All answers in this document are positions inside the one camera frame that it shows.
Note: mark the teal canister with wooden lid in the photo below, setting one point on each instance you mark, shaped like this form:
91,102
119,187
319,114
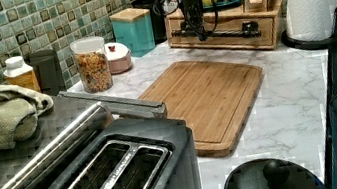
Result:
133,28

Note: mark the black round lid with knob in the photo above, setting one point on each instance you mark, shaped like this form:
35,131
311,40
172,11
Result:
272,174

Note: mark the black paper towel holder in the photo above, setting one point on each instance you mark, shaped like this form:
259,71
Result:
315,44

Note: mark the blue round plate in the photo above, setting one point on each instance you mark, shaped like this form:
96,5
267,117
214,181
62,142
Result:
224,4

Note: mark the stainless toaster oven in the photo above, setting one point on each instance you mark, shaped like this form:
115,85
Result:
63,132

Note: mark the black cup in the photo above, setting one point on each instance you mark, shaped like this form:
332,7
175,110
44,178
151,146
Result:
47,69

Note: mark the wooden drawer cabinet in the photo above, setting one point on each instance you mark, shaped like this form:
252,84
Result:
230,28

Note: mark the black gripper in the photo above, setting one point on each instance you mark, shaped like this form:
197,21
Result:
192,10

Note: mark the white capped bottle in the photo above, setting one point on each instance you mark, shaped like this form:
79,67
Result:
19,73

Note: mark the black container behind canister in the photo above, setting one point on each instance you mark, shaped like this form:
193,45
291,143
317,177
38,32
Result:
158,22

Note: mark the bamboo cutting board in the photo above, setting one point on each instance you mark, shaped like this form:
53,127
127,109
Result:
213,98

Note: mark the clear cereal jar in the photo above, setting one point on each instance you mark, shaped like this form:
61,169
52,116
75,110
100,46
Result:
90,56

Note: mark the silver toaster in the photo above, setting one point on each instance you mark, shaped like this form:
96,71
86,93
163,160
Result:
136,154

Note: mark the white pink lidded pot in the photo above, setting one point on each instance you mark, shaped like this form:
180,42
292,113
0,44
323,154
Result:
118,56

